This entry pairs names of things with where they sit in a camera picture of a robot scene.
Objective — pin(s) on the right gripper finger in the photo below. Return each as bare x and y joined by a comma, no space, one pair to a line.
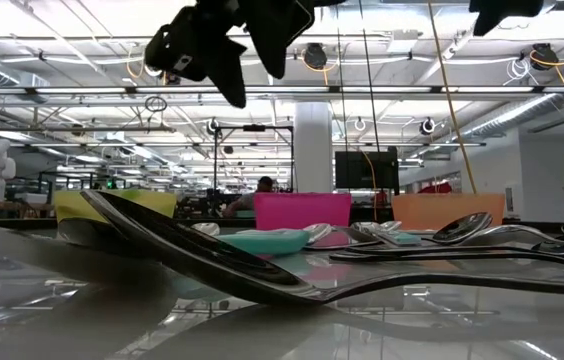
497,10

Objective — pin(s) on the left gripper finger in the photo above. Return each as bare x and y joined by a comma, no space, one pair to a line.
229,70
277,30

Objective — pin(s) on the white round pillar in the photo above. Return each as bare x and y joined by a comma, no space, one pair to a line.
313,150

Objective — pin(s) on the person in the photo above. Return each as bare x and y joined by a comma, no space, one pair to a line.
263,185

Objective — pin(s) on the black bench machine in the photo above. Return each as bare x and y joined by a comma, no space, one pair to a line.
207,200

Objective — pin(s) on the yellow plastic bin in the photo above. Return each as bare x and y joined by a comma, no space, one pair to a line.
162,200

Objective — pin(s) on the pink plastic bin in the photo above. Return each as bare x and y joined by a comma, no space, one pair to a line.
302,210

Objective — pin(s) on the black monitor screen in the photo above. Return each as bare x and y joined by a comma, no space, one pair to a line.
357,170

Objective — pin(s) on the red machine cover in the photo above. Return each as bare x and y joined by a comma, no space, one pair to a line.
437,189

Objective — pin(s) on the orange plastic bin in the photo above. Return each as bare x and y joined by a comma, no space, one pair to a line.
442,207

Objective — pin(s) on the cluttered workbench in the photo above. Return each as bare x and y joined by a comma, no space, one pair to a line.
27,200

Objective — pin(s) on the black metal gantry frame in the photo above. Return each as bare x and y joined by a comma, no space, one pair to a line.
254,128

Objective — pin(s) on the white wall box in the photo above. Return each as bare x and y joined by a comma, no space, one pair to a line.
512,200

